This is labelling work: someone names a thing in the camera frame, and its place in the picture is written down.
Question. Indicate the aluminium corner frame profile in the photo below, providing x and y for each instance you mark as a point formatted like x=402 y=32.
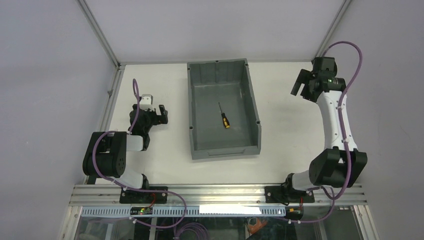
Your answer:
x=98 y=32

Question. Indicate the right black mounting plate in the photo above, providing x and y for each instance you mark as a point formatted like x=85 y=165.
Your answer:
x=278 y=194

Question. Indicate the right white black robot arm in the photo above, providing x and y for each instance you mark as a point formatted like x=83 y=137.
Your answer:
x=340 y=163

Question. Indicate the black mounting plate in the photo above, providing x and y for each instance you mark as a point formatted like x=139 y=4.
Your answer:
x=278 y=194
x=129 y=196

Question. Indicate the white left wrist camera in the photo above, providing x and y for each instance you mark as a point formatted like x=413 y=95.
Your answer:
x=146 y=102

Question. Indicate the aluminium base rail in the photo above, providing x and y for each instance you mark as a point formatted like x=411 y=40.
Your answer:
x=201 y=194

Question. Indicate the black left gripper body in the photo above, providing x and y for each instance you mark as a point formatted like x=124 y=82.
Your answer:
x=150 y=117

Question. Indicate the yellow black handled screwdriver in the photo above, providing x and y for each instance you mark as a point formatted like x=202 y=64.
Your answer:
x=225 y=120

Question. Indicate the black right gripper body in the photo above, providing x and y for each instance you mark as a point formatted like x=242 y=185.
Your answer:
x=306 y=92

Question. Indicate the grey plastic bin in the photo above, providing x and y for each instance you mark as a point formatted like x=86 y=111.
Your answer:
x=228 y=82

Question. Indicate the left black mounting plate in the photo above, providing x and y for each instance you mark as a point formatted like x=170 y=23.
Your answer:
x=129 y=196

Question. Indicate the white slotted cable duct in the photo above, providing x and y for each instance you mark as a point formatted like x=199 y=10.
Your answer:
x=204 y=210

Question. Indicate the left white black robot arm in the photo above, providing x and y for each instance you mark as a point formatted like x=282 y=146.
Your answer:
x=106 y=154

